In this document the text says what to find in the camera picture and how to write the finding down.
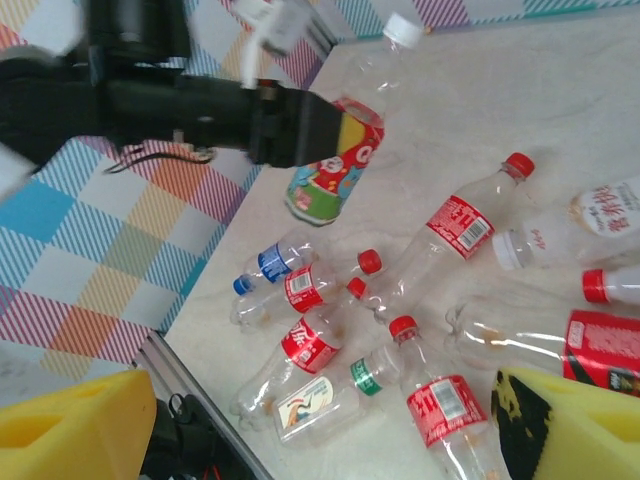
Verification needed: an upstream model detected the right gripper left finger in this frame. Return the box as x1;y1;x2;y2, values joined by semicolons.
0;368;158;480

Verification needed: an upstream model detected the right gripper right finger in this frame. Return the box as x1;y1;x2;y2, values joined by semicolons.
491;367;640;480

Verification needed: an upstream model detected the colourful-label white-cap plastic bottle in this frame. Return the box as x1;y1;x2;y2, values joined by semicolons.
283;12;426;229

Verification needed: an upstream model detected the red-label bottle with barcode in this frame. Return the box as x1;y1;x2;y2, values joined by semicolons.
388;314;506;480

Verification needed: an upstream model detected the small red-label plastic bottle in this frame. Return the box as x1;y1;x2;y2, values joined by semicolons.
229;248;385;335

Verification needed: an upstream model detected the long red-label plastic bottle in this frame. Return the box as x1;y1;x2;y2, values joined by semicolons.
372;151;537;321

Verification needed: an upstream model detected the red script-logo plastic bottle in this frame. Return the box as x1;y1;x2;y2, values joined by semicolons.
228;276;370;429

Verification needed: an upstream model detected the large bottle red-black label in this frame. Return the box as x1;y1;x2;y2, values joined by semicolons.
443;293;640;399

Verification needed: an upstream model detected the small blue-label plastic bottle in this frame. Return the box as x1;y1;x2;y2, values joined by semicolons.
232;238;321;296

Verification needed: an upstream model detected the red-cap bottle red-white label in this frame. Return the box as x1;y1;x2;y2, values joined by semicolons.
581;263;640;307

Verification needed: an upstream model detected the white-cap bottle red-character label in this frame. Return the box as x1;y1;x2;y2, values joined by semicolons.
492;174;640;274

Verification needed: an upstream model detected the crane-label green-band plastic bottle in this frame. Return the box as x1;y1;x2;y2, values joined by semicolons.
272;344;404;447

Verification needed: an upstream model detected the thin black wire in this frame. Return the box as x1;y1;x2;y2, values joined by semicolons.
103;142;217;175

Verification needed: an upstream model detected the aluminium corner post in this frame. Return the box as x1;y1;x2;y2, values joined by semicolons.
298;9;347;57

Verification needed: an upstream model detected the aluminium front rail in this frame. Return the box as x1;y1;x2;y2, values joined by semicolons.
133;329;274;480

